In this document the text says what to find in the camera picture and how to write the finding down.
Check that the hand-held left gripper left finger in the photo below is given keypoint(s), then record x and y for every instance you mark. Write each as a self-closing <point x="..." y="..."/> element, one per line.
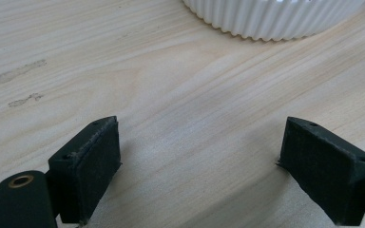
<point x="88" y="171"/>

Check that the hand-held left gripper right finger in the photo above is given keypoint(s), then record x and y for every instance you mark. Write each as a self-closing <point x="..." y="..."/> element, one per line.
<point x="326" y="171"/>

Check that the white plastic basket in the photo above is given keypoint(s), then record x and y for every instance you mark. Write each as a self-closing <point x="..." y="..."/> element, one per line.
<point x="275" y="19"/>

